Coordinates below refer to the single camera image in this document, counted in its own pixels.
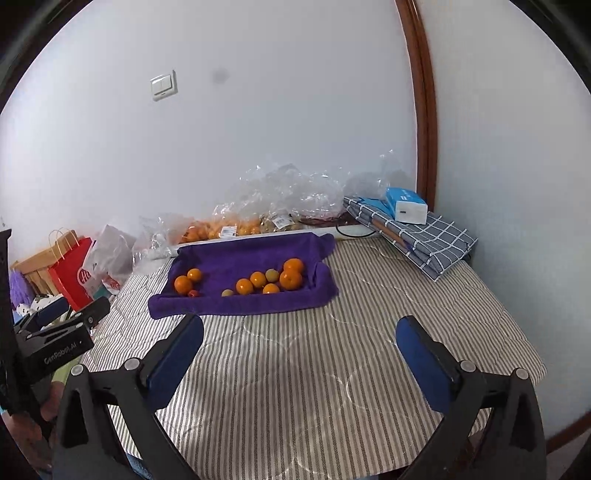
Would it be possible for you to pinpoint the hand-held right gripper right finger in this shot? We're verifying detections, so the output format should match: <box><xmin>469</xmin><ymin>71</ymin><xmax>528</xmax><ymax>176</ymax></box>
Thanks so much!
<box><xmin>396</xmin><ymin>315</ymin><xmax>548</xmax><ymax>480</ymax></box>

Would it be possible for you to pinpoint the light green cloth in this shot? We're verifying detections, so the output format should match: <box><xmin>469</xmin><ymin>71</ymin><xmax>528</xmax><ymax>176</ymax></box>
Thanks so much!
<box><xmin>50</xmin><ymin>360</ymin><xmax>79</xmax><ymax>385</ymax></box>

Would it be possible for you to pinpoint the white light switch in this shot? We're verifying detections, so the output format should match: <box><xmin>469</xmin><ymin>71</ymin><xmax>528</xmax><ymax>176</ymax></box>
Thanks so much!
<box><xmin>149</xmin><ymin>70</ymin><xmax>178</xmax><ymax>101</ymax></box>

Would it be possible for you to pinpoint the red paper bag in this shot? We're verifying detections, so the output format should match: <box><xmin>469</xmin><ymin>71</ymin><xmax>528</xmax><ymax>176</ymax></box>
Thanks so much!
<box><xmin>47</xmin><ymin>227</ymin><xmax>95</xmax><ymax>312</ymax></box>

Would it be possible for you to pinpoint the small clear plastic bag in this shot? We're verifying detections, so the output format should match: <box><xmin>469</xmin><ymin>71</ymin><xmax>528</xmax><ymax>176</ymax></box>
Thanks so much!
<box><xmin>133</xmin><ymin>213</ymin><xmax>188</xmax><ymax>261</ymax></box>

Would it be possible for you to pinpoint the bag of green fruit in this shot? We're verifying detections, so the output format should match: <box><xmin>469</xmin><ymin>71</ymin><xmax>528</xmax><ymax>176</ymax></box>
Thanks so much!
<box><xmin>260</xmin><ymin>210</ymin><xmax>303</xmax><ymax>234</ymax></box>

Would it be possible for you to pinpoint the person's left hand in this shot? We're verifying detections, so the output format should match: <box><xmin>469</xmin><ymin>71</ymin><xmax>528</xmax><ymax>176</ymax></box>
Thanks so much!
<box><xmin>41</xmin><ymin>382</ymin><xmax>64</xmax><ymax>423</ymax></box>

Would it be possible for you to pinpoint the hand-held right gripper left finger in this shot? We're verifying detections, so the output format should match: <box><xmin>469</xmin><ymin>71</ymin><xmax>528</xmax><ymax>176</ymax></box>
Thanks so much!
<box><xmin>51</xmin><ymin>313</ymin><xmax>205</xmax><ymax>480</ymax></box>

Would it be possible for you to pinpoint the bag of red fruit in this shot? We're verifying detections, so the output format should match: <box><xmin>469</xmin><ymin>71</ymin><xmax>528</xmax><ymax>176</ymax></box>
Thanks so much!
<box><xmin>298</xmin><ymin>210</ymin><xmax>345</xmax><ymax>228</ymax></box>

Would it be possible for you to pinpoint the purple fuzzy cloth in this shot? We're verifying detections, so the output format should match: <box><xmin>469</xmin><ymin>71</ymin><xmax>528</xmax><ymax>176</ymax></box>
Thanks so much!
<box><xmin>8</xmin><ymin>270</ymin><xmax>35</xmax><ymax>315</ymax></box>

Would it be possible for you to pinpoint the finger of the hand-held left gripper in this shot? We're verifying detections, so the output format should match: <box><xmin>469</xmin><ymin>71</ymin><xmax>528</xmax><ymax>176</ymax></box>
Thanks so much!
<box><xmin>18</xmin><ymin>298</ymin><xmax>70</xmax><ymax>330</ymax></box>
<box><xmin>67</xmin><ymin>296</ymin><xmax>112</xmax><ymax>329</ymax></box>

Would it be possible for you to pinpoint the blue and white box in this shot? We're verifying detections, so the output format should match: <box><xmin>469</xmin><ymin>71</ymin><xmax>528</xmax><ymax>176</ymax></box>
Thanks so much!
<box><xmin>385</xmin><ymin>187</ymin><xmax>429</xmax><ymax>225</ymax></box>

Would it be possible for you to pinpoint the purple towel covered tray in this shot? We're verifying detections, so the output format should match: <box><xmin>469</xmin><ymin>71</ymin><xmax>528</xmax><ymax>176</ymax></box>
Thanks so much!
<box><xmin>148</xmin><ymin>232</ymin><xmax>340</xmax><ymax>320</ymax></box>

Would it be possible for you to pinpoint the large clear plastic bag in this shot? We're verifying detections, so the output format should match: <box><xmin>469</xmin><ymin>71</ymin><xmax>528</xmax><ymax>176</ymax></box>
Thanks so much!
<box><xmin>231</xmin><ymin>150</ymin><xmax>416</xmax><ymax>222</ymax></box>

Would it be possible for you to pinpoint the bag of small oranges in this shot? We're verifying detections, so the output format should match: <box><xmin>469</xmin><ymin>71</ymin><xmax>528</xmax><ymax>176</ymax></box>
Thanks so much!
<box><xmin>178</xmin><ymin>215</ymin><xmax>263</xmax><ymax>244</ymax></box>

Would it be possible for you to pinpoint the folded grey plaid cloth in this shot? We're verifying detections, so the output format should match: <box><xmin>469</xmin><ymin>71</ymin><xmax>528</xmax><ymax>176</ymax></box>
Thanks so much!
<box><xmin>342</xmin><ymin>195</ymin><xmax>478</xmax><ymax>281</ymax></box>

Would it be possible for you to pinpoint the white plush toy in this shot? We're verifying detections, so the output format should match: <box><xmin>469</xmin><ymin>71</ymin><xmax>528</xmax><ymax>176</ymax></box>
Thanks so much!
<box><xmin>16</xmin><ymin>295</ymin><xmax>61</xmax><ymax>319</ymax></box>

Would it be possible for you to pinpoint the black cable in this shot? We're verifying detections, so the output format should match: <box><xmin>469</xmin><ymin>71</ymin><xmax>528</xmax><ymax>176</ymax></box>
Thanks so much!
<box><xmin>335</xmin><ymin>220</ymin><xmax>377</xmax><ymax>241</ymax></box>

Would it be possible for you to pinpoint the brown wooden door frame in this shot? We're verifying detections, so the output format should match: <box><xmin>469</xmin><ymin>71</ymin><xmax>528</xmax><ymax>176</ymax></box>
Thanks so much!
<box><xmin>394</xmin><ymin>0</ymin><xmax>439</xmax><ymax>204</ymax></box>

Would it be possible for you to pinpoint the white plastic bag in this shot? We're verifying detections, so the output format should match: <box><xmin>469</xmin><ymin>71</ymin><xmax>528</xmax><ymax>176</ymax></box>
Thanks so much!
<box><xmin>83</xmin><ymin>224</ymin><xmax>138</xmax><ymax>296</ymax></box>

